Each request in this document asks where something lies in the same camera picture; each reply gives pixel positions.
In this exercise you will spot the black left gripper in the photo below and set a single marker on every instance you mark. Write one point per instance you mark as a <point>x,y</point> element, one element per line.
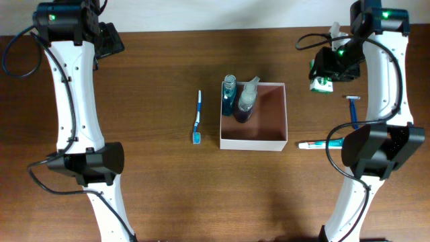
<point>111,42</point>

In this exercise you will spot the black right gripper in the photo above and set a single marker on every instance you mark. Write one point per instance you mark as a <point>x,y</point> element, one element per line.
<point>326,72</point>

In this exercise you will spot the green soap box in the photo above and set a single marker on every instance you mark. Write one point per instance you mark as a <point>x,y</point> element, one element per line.
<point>319,84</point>

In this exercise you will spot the blue disposable razor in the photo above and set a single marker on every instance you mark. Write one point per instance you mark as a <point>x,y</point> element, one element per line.
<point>352,108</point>

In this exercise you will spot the white teal toothpaste tube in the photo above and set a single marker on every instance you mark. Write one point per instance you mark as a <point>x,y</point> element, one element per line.
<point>321,144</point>

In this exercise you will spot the purple foam pump bottle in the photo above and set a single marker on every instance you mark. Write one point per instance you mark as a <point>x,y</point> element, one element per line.
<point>247,100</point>

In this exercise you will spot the blue Listerine mouthwash bottle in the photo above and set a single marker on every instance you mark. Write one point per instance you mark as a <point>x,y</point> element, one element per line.
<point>229,91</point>

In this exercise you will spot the blue white toothbrush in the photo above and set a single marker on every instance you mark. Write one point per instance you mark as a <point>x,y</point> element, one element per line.
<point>196,138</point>

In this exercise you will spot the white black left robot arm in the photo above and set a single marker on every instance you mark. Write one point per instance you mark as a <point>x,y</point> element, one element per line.
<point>74,40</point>

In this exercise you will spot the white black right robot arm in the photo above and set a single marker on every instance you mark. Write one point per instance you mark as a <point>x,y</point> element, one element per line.
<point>387,137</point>

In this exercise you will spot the pink open box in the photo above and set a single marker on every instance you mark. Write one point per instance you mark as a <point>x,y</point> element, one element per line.
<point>265,130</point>

